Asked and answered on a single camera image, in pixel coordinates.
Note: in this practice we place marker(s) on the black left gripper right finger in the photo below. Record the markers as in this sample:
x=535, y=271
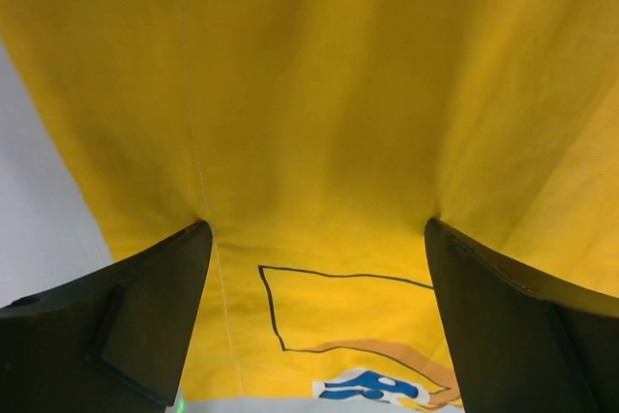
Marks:
x=521, y=340

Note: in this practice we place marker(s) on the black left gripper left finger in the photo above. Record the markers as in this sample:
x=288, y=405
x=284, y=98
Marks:
x=115, y=340

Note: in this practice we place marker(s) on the yellow cartoon print cloth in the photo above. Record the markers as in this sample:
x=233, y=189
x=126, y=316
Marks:
x=317, y=138

